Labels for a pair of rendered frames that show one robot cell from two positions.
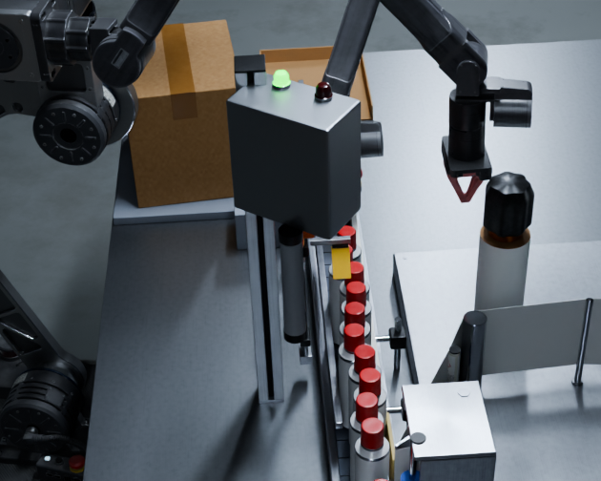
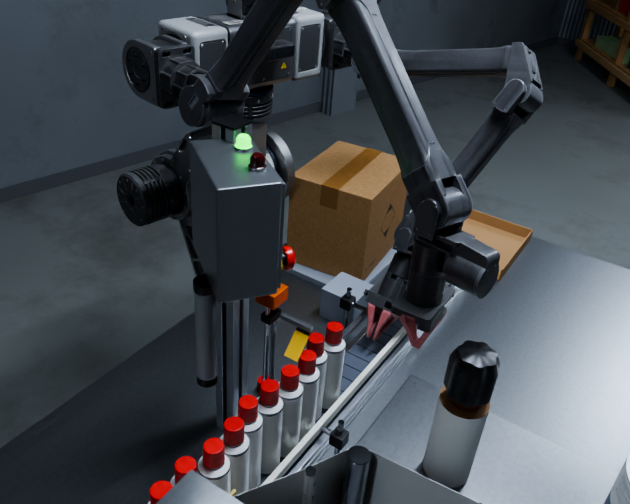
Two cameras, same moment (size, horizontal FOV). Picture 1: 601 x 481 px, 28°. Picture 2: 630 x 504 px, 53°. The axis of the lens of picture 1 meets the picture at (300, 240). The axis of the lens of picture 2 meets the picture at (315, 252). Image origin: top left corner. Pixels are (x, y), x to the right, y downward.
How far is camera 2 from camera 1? 1.10 m
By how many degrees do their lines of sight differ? 27
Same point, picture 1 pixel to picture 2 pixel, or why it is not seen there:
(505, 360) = not seen: outside the picture
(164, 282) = (252, 311)
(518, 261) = (461, 431)
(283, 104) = (220, 159)
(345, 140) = (250, 213)
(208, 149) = (339, 237)
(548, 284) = (513, 472)
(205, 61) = (368, 176)
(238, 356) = not seen: hidden behind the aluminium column
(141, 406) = (149, 379)
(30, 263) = not seen: hidden behind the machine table
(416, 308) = (384, 425)
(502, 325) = (390, 478)
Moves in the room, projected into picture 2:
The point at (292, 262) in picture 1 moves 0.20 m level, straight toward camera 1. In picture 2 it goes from (199, 311) to (96, 381)
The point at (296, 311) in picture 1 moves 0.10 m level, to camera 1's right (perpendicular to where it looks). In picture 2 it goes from (202, 357) to (248, 385)
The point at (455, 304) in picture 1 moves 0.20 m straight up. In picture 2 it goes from (417, 441) to (435, 366)
